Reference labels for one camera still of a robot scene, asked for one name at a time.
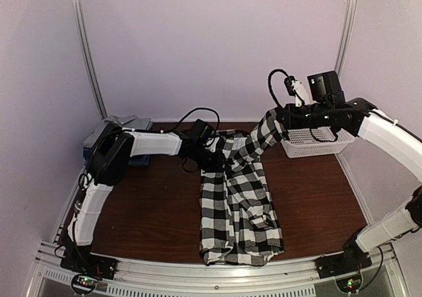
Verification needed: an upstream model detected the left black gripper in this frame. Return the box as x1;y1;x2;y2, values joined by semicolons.
189;143;229;173

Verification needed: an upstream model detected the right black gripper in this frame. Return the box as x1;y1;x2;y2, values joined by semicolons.
276;102;332;130

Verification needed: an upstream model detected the black white checkered shirt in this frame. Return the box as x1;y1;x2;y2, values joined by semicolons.
199;109;285;267

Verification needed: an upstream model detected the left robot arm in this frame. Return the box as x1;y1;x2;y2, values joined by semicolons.
67;120;225;273

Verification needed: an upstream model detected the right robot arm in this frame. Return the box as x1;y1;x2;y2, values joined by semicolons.
276;98;421;272

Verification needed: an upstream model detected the white plastic basket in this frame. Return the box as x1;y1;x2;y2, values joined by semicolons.
281;127;355;158

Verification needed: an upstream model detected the folded blue plaid shirt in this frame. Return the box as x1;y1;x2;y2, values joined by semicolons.
82;147;150;167

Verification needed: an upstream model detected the right circuit board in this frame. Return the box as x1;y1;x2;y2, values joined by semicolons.
336;275;363;294

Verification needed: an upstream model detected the circuit board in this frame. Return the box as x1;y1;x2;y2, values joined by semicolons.
71;274;99;294
336;275;363;294

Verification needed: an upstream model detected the left circuit board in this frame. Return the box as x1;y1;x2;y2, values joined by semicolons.
71;274;99;294

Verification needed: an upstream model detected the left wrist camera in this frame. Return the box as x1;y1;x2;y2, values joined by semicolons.
190;119;215;144

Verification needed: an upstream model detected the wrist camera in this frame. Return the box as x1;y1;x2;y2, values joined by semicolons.
190;119;215;144
285;71;346;105

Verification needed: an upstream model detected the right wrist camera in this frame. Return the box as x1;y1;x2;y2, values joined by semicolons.
285;71;346;105

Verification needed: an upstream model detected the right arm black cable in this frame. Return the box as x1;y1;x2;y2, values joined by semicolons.
267;68;422;146

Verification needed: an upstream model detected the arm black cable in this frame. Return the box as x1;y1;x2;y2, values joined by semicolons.
78;108;221;192
267;68;422;146

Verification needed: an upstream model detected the right aluminium frame post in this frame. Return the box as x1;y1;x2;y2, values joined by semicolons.
334;0;358;77

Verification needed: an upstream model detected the aluminium frame post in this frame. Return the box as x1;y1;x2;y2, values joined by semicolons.
71;0;107;119
334;0;358;77

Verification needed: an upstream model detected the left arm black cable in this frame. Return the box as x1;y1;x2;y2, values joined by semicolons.
78;108;221;192

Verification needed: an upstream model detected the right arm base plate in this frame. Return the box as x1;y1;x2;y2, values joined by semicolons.
315;251;372;279

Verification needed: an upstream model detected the aluminium front rail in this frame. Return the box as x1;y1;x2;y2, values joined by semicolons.
23;241;410;296

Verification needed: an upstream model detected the left aluminium frame post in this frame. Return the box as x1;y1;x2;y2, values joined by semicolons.
71;0;107;119

